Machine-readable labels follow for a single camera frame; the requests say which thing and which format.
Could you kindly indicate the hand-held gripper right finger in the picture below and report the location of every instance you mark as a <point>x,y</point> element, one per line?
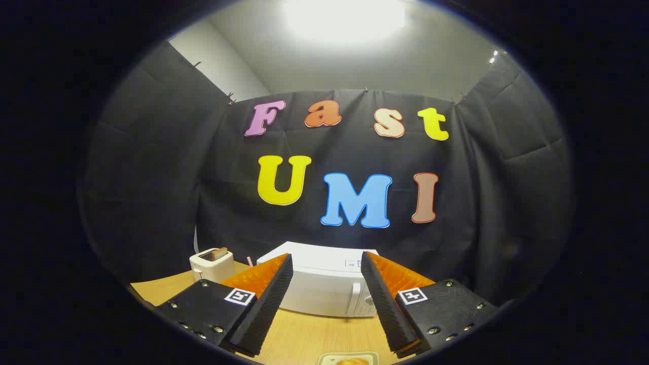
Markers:
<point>388,309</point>

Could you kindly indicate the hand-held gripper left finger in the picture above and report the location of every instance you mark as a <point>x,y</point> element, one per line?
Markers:
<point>263,309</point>

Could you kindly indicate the golden bread bun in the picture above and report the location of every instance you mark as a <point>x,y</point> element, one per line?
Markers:
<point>352,362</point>

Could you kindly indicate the white microwave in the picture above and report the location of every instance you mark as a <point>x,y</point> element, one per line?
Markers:
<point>324,286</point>

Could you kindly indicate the cream toaster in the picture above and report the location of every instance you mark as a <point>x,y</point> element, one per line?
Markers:
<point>213,269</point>

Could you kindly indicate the brown toast slice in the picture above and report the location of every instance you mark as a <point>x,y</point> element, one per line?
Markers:
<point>219,253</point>

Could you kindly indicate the cream rectangular plate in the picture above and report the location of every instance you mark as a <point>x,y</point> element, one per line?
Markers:
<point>327,360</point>

